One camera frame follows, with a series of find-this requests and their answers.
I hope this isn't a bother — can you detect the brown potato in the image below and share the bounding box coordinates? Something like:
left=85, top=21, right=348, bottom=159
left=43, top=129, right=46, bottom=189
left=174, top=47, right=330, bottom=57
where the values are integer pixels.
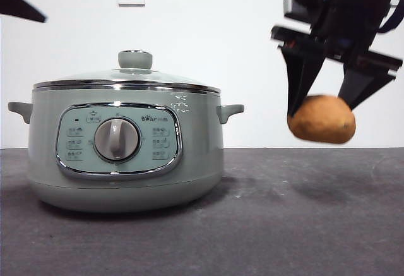
left=287, top=94, right=357, bottom=145

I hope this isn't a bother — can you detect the blue black arm cable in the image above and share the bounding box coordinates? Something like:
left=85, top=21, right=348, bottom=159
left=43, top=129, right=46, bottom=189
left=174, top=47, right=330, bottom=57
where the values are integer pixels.
left=377, top=3, right=404, bottom=34

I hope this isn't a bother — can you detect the pale green electric pot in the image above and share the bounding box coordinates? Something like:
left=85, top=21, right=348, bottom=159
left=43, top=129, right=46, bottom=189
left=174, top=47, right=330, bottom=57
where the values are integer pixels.
left=8, top=81, right=246, bottom=210

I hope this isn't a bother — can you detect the glass lid with green knob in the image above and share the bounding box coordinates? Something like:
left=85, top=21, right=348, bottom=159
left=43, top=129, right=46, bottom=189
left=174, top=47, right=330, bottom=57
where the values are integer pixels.
left=33, top=49, right=222, bottom=92

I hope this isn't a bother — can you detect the pale grey camera box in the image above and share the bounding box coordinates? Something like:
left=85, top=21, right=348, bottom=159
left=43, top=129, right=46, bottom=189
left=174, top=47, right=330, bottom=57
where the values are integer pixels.
left=283, top=0, right=318, bottom=21

